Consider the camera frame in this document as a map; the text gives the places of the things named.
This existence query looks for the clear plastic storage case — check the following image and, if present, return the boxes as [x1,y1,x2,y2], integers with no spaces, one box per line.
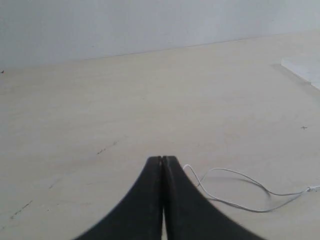
[281,55,320,90]

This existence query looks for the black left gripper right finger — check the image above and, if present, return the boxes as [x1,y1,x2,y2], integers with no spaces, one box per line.
[162,156,261,240]

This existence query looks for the white wired earphones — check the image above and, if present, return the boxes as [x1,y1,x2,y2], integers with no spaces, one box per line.
[182,164,320,214]

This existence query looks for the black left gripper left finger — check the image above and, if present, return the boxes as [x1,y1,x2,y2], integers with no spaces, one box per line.
[77,156,163,240]

